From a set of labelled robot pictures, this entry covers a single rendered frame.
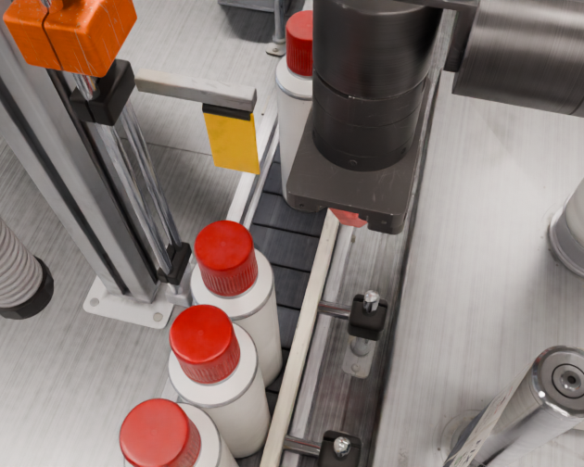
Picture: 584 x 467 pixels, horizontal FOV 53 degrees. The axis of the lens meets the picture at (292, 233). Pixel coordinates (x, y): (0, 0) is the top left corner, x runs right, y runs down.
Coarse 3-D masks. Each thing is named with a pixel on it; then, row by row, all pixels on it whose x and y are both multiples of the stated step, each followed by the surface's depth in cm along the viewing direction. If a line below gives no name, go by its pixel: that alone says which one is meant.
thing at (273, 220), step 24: (264, 192) 59; (264, 216) 58; (288, 216) 58; (312, 216) 58; (264, 240) 56; (288, 240) 56; (312, 240) 56; (288, 264) 55; (312, 264) 55; (288, 288) 54; (288, 312) 52; (288, 336) 51
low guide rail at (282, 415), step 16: (336, 224) 53; (320, 240) 52; (320, 256) 51; (320, 272) 50; (320, 288) 50; (304, 304) 49; (304, 320) 48; (304, 336) 48; (304, 352) 47; (288, 368) 46; (288, 384) 46; (288, 400) 45; (288, 416) 44; (272, 432) 44; (272, 448) 43; (272, 464) 43
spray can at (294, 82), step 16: (304, 16) 42; (288, 32) 41; (304, 32) 41; (288, 48) 42; (304, 48) 41; (288, 64) 44; (304, 64) 42; (288, 80) 44; (304, 80) 44; (288, 96) 45; (304, 96) 44; (288, 112) 46; (304, 112) 45; (288, 128) 48; (288, 144) 50; (288, 160) 52; (320, 208) 58
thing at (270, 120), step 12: (276, 96) 55; (276, 108) 54; (264, 120) 53; (276, 120) 54; (264, 132) 52; (264, 144) 52; (264, 156) 52; (240, 180) 50; (252, 180) 50; (240, 192) 49; (252, 192) 50; (240, 204) 49; (228, 216) 48; (240, 216) 48; (168, 384) 41; (168, 396) 41
